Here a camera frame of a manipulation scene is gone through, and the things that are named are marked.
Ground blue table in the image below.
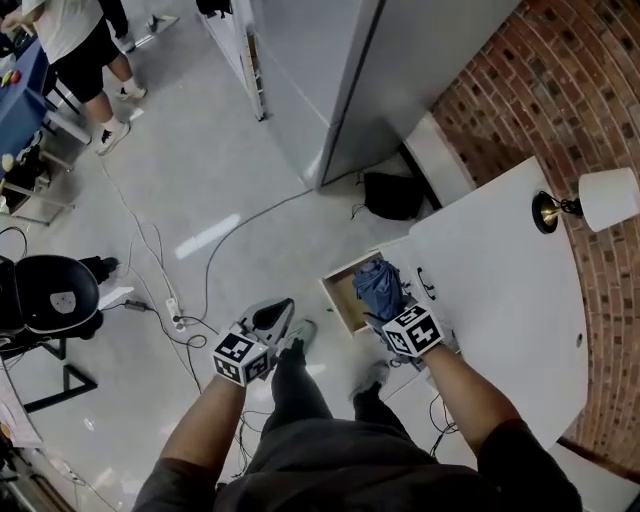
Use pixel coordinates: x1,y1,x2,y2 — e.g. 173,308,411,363
0,33,52,177

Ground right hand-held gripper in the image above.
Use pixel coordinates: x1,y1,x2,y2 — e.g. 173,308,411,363
363,304,446,370

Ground blue cloth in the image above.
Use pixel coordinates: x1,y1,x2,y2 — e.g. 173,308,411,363
351,258,417,322

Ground white cable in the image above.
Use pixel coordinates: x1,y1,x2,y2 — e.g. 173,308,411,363
98,158,177,302

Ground black drawstring bag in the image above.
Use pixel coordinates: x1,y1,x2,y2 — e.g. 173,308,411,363
351,170,427,222

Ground person's grey shoe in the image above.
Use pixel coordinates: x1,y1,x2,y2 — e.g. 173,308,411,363
348,359,392,401
281,318,319,352

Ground person's right grey shoe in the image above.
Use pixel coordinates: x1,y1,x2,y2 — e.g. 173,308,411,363
348,359,392,401

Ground person's left forearm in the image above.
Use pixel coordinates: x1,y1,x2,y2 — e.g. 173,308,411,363
158,373,247,467

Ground black bag on rack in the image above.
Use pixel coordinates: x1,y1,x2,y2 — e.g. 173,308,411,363
195,0,234,17

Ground black office chair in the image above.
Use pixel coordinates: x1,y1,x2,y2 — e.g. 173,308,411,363
0,253,105,347

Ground person's dark shirt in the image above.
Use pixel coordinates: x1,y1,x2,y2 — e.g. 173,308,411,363
131,417,584,512

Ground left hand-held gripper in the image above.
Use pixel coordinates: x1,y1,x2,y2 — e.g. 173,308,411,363
211,298,297,387

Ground white shade table lamp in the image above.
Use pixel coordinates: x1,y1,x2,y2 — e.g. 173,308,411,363
531,166,640,236

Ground person's dark trousers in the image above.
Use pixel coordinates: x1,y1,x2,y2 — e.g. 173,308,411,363
259,338,417,454

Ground white power strip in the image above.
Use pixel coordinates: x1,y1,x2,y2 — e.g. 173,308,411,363
164,296,187,332

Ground person's left grey shoe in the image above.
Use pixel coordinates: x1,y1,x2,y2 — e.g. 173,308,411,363
281,318,319,352

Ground person's right forearm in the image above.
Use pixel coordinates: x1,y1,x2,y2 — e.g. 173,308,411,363
426,343,525,452

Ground wooden drawer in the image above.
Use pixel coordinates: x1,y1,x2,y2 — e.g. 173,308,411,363
319,251,402,337

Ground white desk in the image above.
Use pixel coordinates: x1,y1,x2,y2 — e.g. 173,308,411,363
376,154,591,452

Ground grey refrigerator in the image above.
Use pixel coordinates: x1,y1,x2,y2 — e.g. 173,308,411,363
248,0,524,189

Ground white metal shelf rack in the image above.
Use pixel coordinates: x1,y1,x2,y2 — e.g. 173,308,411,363
196,0,275,122

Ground grey floor cable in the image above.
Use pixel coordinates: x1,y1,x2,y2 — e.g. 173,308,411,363
201,186,315,322

